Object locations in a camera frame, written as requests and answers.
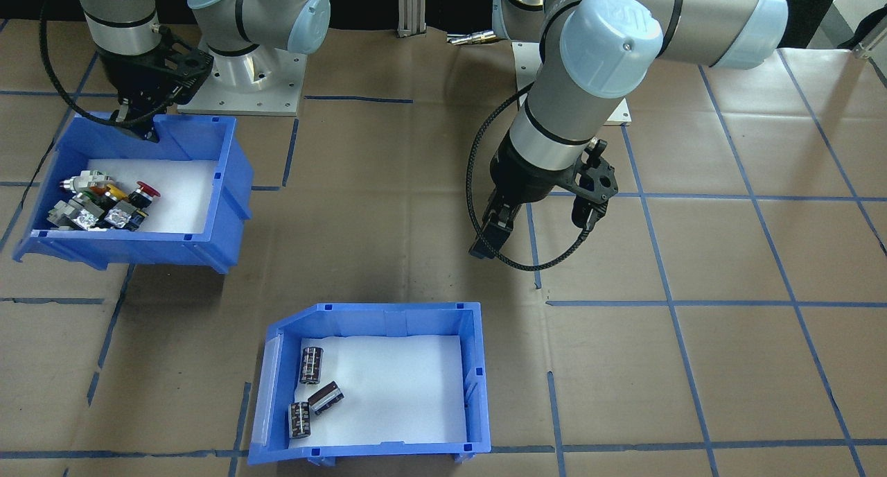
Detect brown cylindrical capacitor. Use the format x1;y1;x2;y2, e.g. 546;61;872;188
288;401;313;439
299;347;324;385
308;381;344;415

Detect white square base plate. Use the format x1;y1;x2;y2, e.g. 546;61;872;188
513;42;631;125
178;37;308;116

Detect blue bin with capacitors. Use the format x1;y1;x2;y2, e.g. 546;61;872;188
247;302;491;465

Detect grey contact block switch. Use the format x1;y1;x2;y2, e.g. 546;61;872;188
47;200;84;229

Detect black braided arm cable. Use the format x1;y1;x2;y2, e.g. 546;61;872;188
38;0;174;128
466;82;601;271

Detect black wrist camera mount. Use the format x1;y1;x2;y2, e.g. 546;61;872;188
570;139;617;229
158;37;214;107

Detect white foam bin liner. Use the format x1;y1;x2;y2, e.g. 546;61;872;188
288;335;468;449

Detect blue bin with switches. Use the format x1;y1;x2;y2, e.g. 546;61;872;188
12;113;254;275

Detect red mushroom emergency button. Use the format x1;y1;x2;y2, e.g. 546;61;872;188
127;181;161;209

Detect pile of push-button switches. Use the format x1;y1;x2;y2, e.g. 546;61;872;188
66;158;219;235

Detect aluminium frame post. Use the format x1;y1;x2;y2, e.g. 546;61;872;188
397;0;428;37

